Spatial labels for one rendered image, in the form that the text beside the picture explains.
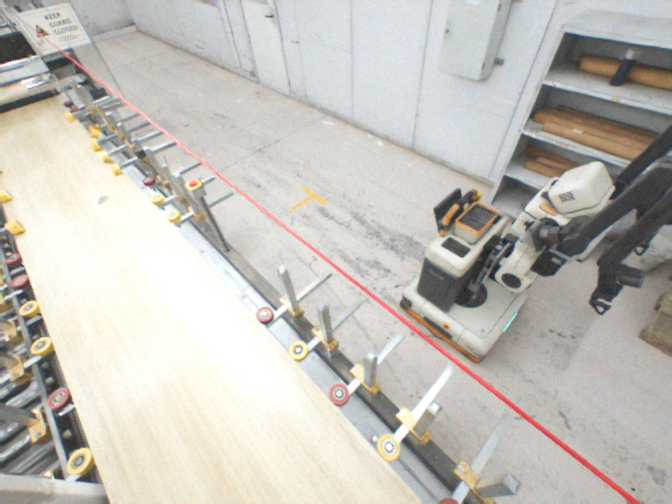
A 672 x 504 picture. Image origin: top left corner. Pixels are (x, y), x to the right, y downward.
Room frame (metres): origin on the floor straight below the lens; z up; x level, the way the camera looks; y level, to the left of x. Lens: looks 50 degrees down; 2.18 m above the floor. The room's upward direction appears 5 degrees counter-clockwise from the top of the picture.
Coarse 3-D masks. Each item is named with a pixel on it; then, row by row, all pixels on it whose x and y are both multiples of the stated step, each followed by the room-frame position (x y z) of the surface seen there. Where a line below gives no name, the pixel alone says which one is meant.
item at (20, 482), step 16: (0, 480) 0.12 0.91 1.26; (16, 480) 0.13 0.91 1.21; (32, 480) 0.13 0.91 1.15; (48, 480) 0.13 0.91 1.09; (64, 480) 0.14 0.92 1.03; (0, 496) 0.09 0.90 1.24; (16, 496) 0.09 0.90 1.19; (32, 496) 0.09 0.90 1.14; (48, 496) 0.10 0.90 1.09; (64, 496) 0.10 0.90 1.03; (80, 496) 0.10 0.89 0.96; (96, 496) 0.10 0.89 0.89
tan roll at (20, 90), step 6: (12, 84) 3.46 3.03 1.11; (18, 84) 3.47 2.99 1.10; (30, 84) 3.55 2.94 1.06; (36, 84) 3.57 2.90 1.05; (42, 84) 3.60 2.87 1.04; (0, 90) 3.36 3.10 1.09; (6, 90) 3.38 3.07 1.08; (12, 90) 3.40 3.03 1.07; (18, 90) 3.43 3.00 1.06; (24, 90) 3.45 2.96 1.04; (0, 96) 3.33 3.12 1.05; (6, 96) 3.35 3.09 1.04; (12, 96) 3.38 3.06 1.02; (18, 96) 3.41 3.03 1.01; (0, 102) 3.32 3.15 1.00
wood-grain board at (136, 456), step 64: (0, 128) 2.97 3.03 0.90; (64, 128) 2.85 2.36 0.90; (64, 192) 1.86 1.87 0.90; (128, 192) 1.79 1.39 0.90; (64, 256) 1.23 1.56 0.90; (128, 256) 1.19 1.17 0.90; (192, 256) 1.14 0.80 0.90; (64, 320) 0.81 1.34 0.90; (128, 320) 0.77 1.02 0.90; (192, 320) 0.74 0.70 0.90; (256, 320) 0.71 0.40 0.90; (128, 384) 0.47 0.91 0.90; (192, 384) 0.44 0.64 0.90; (256, 384) 0.42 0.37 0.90; (128, 448) 0.23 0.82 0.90; (192, 448) 0.21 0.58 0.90; (256, 448) 0.20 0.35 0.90; (320, 448) 0.18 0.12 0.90
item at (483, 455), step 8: (504, 416) 0.23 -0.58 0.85; (496, 424) 0.21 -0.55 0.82; (504, 424) 0.21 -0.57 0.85; (496, 432) 0.18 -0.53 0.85; (488, 440) 0.16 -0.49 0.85; (496, 440) 0.16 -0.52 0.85; (488, 448) 0.14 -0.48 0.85; (480, 456) 0.11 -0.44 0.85; (488, 456) 0.11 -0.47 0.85; (472, 464) 0.09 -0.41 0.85; (480, 464) 0.09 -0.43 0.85; (456, 488) 0.03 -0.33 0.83; (464, 488) 0.03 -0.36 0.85; (456, 496) 0.01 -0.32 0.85; (464, 496) 0.01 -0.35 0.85
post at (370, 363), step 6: (372, 354) 0.41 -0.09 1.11; (366, 360) 0.40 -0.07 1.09; (372, 360) 0.39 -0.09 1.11; (366, 366) 0.40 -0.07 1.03; (372, 366) 0.39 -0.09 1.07; (366, 372) 0.40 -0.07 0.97; (372, 372) 0.39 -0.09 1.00; (366, 378) 0.40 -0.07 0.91; (372, 378) 0.39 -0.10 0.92; (366, 384) 0.40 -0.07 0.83; (372, 384) 0.39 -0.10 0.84
